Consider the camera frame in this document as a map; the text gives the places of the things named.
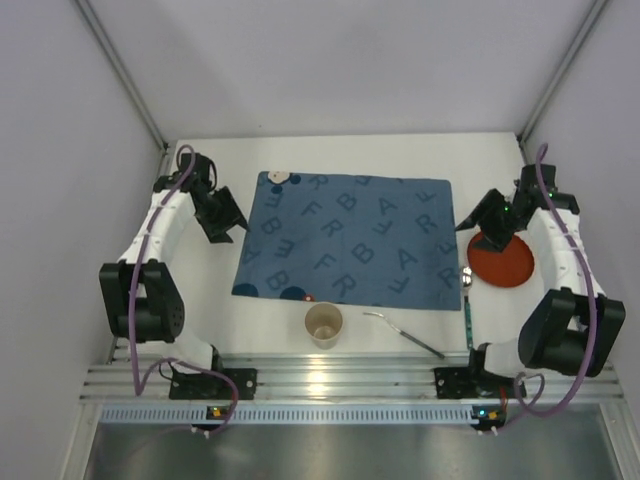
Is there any blue letter-print cloth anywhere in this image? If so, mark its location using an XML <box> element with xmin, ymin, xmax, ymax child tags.
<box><xmin>232</xmin><ymin>171</ymin><xmax>462</xmax><ymax>311</ymax></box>

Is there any beige plastic cup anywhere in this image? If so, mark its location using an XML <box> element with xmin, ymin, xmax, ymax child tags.
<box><xmin>304</xmin><ymin>303</ymin><xmax>344</xmax><ymax>350</ymax></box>

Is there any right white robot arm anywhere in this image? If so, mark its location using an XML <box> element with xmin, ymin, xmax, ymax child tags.
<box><xmin>457</xmin><ymin>165</ymin><xmax>626</xmax><ymax>378</ymax></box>

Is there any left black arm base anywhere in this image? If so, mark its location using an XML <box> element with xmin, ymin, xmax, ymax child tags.
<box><xmin>168</xmin><ymin>367</ymin><xmax>258</xmax><ymax>400</ymax></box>

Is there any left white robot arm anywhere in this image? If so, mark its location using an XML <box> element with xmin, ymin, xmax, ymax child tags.
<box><xmin>99</xmin><ymin>145</ymin><xmax>249</xmax><ymax>371</ymax></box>

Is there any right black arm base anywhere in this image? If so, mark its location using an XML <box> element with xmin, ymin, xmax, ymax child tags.
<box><xmin>433</xmin><ymin>366</ymin><xmax>516</xmax><ymax>400</ymax></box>

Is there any red plastic plate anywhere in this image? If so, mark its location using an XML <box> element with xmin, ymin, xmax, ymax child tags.
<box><xmin>467</xmin><ymin>232</ymin><xmax>535</xmax><ymax>288</ymax></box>

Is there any metal spoon green handle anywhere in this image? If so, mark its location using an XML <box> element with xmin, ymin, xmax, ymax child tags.
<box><xmin>460</xmin><ymin>266</ymin><xmax>474</xmax><ymax>350</ymax></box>

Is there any left aluminium frame post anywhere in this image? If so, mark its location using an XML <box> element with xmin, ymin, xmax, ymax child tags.
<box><xmin>71</xmin><ymin>0</ymin><xmax>168</xmax><ymax>152</ymax></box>

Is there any aluminium frame post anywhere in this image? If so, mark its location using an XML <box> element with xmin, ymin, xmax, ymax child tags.
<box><xmin>71</xmin><ymin>0</ymin><xmax>168</xmax><ymax>152</ymax></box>
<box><xmin>516</xmin><ymin>0</ymin><xmax>611</xmax><ymax>146</ymax></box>

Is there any aluminium mounting rail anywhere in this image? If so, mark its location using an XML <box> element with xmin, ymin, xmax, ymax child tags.
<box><xmin>80</xmin><ymin>352</ymin><xmax>624</xmax><ymax>405</ymax></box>

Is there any right aluminium frame post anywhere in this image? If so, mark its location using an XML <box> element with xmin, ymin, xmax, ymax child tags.
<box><xmin>516</xmin><ymin>0</ymin><xmax>611</xmax><ymax>146</ymax></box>

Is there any slotted grey cable duct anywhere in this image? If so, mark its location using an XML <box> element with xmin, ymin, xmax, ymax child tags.
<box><xmin>100</xmin><ymin>404</ymin><xmax>504</xmax><ymax>425</ymax></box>

